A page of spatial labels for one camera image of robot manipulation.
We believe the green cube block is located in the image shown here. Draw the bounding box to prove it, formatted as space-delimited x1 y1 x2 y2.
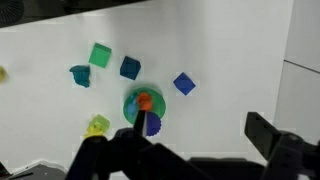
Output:
89 43 112 68

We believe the green bowl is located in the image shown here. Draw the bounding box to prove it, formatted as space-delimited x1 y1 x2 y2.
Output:
123 87 166 124

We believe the yellow object at edge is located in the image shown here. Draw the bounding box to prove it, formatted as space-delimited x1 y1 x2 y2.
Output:
0 66 8 83

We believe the teal irregular block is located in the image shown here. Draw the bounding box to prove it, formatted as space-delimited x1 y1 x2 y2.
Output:
69 65 90 88

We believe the orange toy in bowl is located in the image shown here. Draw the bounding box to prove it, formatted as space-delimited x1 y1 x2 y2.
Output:
137 92 153 111

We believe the purple gear toy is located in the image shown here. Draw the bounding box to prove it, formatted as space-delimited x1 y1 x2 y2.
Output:
147 112 162 136

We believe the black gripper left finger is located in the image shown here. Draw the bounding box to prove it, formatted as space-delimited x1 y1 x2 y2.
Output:
65 111 213 180

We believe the yellow-green toy block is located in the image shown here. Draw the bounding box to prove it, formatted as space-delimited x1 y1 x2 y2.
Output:
84 114 110 139

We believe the light blue toy in bowl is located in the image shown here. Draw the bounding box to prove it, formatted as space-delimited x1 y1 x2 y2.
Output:
127 95 138 118

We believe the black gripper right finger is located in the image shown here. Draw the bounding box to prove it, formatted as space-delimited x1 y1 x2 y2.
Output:
244 112 320 180

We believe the royal blue cube block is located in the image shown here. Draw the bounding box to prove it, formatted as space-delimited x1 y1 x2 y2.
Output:
173 72 196 96

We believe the dark blue cube block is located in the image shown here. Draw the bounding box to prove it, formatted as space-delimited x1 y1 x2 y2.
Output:
120 56 141 80

